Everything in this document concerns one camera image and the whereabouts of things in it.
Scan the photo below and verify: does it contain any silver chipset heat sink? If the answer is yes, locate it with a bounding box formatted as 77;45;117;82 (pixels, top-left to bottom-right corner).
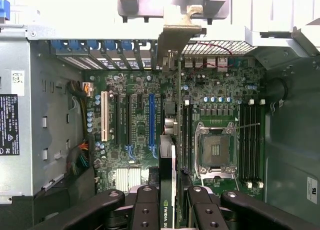
116;167;148;191

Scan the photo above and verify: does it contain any metal socket cover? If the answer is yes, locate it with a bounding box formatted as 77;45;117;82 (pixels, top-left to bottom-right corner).
198;173;242;191

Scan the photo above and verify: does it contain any CPU socket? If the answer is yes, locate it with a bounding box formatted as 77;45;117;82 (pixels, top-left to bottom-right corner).
194;121;238;182

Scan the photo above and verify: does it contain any black RAM slot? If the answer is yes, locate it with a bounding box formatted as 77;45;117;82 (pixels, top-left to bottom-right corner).
187;99;195;175
245;98;253;190
182;99;189;175
239;98;247;190
251;98;259;190
257;98;265;190

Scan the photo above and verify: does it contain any open dark PC case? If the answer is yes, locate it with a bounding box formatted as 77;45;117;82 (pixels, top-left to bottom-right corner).
0;22;320;230

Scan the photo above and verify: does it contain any thin locking lever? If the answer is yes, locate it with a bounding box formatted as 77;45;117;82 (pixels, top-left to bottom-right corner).
233;123;260;130

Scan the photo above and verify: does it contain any white expansion slot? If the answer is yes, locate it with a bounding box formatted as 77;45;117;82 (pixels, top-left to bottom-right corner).
100;90;111;142

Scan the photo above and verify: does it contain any blue expansion slot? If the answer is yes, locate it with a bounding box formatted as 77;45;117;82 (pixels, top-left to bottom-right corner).
148;93;156;150

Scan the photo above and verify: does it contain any grey power supply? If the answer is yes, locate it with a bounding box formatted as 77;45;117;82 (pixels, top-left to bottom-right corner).
0;37;33;198

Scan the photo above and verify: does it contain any green motherboard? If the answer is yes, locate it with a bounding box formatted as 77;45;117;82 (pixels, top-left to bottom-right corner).
83;56;266;203

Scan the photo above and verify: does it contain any grey parts rack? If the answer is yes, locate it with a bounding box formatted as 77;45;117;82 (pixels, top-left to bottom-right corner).
117;0;231;24

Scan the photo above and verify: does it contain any blue case latch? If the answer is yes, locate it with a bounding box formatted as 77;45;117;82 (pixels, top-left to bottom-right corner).
0;0;11;23

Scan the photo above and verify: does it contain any power supply wire bundle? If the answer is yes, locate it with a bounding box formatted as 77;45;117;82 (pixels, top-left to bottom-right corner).
65;80;95;177

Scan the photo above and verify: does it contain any red wire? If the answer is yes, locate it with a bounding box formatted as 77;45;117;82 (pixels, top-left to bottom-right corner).
188;41;241;80

